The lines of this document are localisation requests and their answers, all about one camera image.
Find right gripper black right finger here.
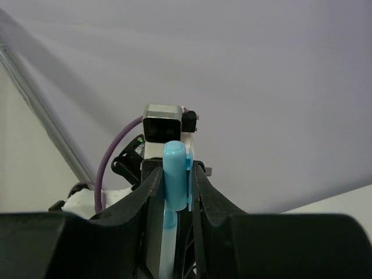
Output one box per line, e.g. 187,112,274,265
191,166,371,278

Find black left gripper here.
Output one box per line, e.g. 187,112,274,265
141,158,213,192

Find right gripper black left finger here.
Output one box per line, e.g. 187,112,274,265
1,167,163,278

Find blue highlighter cap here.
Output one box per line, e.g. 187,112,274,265
162,141,194,212

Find blue highlighter pen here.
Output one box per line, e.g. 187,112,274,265
159,205,178,278

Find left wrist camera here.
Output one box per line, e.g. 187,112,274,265
142,104,199,159

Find aluminium rail right edge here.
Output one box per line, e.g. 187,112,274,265
1,42,94,181

